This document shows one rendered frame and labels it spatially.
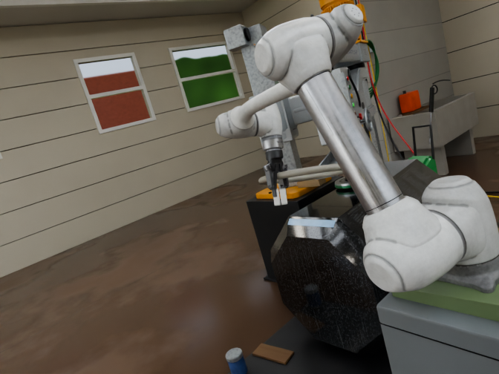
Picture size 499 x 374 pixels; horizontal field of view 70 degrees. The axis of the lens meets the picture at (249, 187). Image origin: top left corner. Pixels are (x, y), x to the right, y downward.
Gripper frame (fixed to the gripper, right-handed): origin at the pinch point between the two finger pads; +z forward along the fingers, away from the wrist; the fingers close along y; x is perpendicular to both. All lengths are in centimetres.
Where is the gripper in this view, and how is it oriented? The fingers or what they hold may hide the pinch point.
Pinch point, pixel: (280, 197)
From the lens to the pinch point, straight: 153.3
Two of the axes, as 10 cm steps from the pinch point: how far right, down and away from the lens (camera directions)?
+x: -6.8, 1.3, 7.2
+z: 1.3, 9.9, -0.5
